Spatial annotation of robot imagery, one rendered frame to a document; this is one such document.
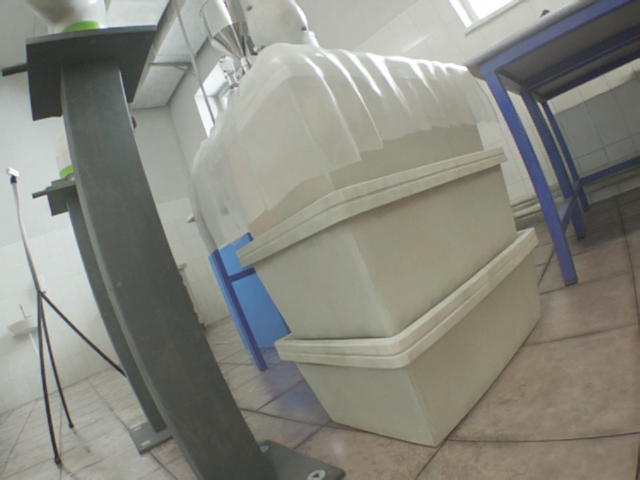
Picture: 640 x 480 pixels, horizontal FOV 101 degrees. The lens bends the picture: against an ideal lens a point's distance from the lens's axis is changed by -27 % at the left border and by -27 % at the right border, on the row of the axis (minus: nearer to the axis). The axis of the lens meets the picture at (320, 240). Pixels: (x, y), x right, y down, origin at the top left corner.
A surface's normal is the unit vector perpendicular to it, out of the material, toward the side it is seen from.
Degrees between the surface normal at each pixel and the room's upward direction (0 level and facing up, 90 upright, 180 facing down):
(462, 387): 96
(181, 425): 90
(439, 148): 96
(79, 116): 90
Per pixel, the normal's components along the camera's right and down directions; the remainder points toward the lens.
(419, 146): 0.57, -0.14
